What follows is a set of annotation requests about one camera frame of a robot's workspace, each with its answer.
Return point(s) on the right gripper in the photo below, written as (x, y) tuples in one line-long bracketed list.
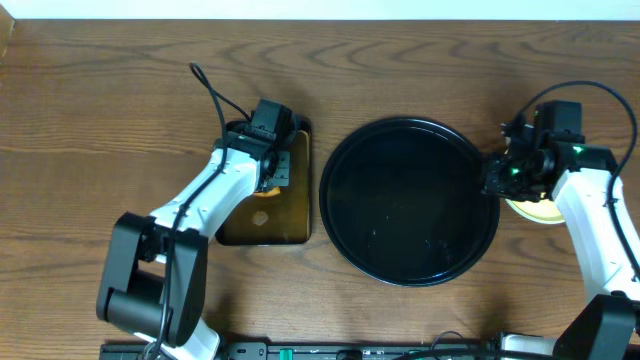
[(492, 183)]

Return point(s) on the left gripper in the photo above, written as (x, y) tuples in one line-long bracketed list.
[(279, 178)]

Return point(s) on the green orange sponge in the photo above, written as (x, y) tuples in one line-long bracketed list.
[(269, 193)]

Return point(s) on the yellow plate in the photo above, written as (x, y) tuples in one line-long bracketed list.
[(543, 212)]

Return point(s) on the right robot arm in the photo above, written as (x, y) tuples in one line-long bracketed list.
[(554, 162)]

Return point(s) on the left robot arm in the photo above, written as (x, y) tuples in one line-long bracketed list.
[(154, 278)]

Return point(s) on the black rectangular water tray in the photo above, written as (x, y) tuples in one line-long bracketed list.
[(280, 220)]

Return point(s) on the black round tray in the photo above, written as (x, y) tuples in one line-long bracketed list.
[(401, 200)]

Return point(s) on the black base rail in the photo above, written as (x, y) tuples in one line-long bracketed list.
[(263, 351)]

